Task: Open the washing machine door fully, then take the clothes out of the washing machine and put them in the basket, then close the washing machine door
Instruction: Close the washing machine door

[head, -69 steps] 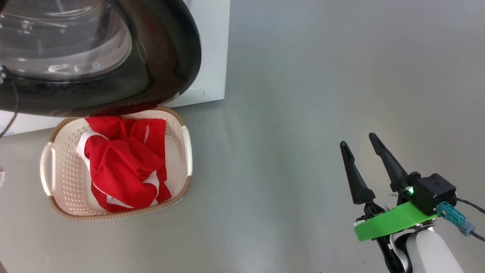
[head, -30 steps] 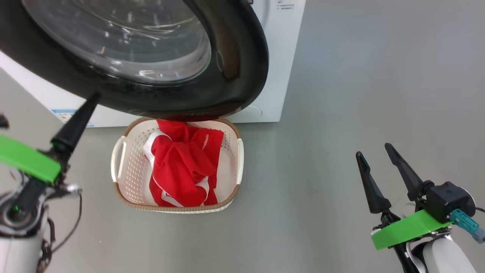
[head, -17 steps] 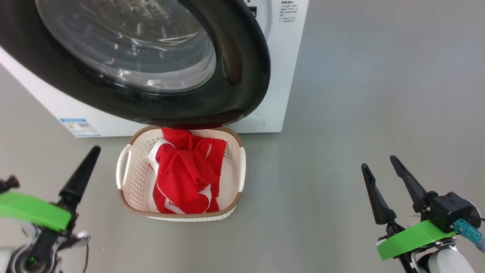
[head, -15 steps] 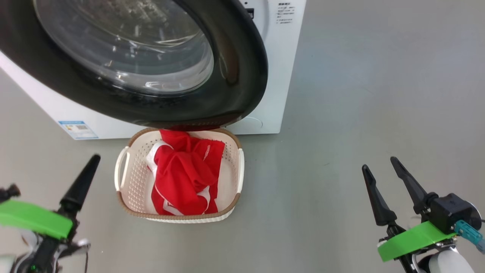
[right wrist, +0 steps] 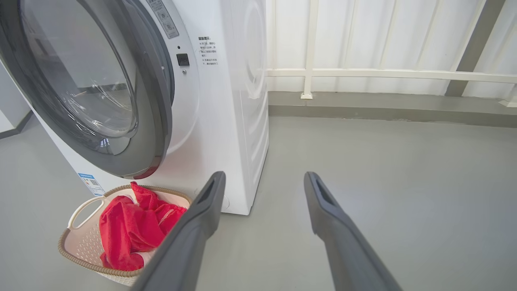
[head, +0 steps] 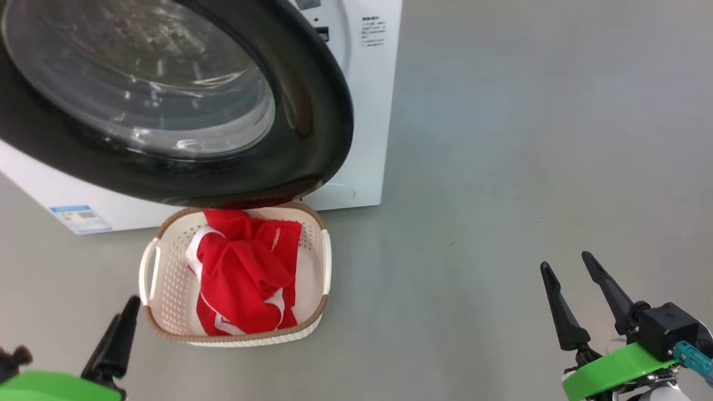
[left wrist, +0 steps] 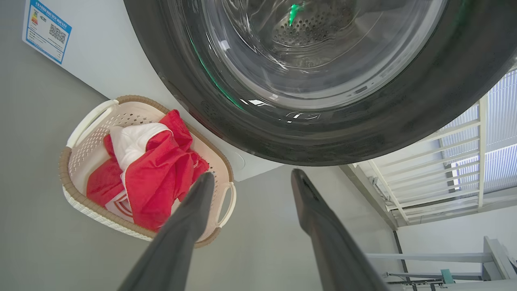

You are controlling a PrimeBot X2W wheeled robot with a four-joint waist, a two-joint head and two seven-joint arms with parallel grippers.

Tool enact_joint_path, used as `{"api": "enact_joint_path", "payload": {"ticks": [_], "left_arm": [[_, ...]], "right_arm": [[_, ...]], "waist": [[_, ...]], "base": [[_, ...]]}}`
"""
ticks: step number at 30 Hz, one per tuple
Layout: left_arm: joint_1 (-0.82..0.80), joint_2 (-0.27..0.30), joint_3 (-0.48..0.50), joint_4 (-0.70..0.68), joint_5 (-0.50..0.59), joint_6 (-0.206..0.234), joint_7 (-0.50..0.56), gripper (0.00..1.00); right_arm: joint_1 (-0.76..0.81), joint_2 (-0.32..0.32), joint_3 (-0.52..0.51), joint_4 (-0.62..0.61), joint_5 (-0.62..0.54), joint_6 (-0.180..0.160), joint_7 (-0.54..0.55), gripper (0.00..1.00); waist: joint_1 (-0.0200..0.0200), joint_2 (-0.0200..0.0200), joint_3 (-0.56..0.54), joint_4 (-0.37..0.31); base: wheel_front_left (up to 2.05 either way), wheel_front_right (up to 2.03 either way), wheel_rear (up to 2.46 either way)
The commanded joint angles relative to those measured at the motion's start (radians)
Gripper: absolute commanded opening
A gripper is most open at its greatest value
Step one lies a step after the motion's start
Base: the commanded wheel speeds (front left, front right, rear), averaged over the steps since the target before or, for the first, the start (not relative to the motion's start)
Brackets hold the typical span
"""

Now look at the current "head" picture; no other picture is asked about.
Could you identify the black round glass washer door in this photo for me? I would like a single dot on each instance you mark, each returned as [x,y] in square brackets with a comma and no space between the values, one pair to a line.
[312,111]

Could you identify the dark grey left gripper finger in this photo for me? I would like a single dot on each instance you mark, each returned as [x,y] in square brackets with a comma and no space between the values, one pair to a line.
[97,351]
[120,345]

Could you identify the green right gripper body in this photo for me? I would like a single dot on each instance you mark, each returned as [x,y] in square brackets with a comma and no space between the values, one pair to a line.
[607,373]

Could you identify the round white filter cover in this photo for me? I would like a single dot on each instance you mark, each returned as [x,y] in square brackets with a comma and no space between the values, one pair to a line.
[337,192]

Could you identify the grey warning sticker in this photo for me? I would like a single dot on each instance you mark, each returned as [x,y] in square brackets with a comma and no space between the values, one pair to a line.
[308,4]

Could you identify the blue energy label sticker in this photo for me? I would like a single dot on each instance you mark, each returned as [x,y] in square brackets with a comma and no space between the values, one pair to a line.
[81,219]

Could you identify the red garment with white part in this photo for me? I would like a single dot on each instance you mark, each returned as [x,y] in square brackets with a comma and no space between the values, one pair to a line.
[239,289]

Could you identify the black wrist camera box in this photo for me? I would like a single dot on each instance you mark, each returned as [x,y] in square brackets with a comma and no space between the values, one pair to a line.
[668,331]
[14,362]

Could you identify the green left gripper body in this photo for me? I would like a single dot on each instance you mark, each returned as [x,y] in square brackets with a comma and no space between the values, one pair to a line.
[55,389]

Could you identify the cream perforated basket brown rim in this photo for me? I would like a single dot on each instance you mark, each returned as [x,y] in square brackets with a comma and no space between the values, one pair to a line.
[167,289]

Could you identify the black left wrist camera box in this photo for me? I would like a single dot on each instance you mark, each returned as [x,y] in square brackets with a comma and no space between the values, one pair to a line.
[14,362]

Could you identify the black door latch socket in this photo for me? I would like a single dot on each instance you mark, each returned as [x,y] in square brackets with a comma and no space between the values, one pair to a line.
[322,34]

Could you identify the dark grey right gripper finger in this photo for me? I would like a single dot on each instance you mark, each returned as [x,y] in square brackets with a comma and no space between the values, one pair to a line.
[568,323]
[613,295]

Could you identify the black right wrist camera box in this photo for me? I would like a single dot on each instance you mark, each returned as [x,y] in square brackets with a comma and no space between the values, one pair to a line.
[668,331]

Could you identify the white front-load washing machine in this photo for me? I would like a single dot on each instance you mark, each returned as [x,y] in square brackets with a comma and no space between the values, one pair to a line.
[367,111]

